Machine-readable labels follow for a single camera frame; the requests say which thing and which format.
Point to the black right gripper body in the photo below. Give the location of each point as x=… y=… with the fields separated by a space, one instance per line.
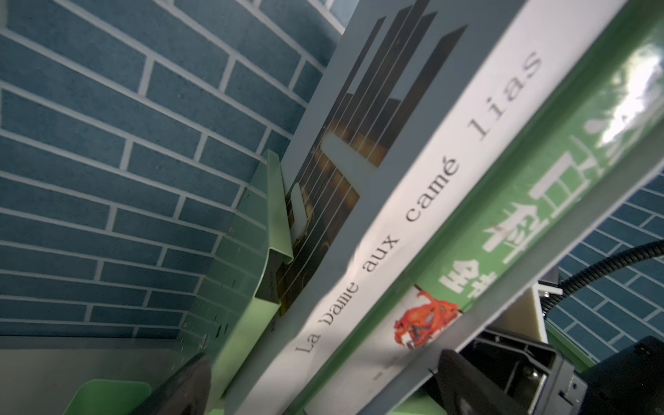
x=533 y=375

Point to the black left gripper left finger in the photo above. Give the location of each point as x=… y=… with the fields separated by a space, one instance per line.
x=185 y=392

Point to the white paperback book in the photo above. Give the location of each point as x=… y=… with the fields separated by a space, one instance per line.
x=419 y=101

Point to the green nature encyclopedia book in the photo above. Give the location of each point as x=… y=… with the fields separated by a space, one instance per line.
x=604 y=108

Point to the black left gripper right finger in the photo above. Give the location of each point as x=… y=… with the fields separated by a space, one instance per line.
x=463 y=389

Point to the white red-lettered magazine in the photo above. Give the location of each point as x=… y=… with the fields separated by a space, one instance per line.
x=638 y=168

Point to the green metal bookshelf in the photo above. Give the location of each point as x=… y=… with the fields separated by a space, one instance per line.
x=218 y=287

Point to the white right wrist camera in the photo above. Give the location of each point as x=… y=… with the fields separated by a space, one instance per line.
x=524 y=317

